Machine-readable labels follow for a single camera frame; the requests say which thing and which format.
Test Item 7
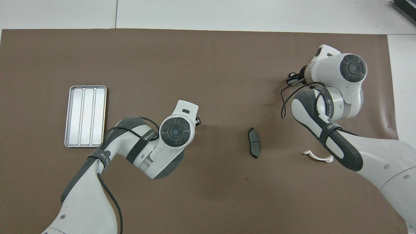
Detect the long dark grey brake pad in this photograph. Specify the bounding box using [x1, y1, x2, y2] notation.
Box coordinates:
[248, 127, 261, 159]

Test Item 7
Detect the silver metal tray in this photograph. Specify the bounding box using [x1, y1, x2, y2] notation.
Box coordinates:
[64, 85, 107, 148]

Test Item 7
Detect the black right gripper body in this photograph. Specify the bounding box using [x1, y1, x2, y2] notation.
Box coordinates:
[286, 66, 309, 85]

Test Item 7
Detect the brown table mat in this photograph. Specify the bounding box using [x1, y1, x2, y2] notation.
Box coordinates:
[0, 29, 409, 234]

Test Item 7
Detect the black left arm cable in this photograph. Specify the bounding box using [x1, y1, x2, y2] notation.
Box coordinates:
[96, 116, 160, 234]

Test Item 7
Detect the black ribbed device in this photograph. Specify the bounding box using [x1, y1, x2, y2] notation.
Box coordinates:
[392, 0, 416, 20]

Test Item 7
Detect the white curved plastic bracket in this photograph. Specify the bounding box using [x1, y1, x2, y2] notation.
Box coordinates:
[303, 149, 334, 163]

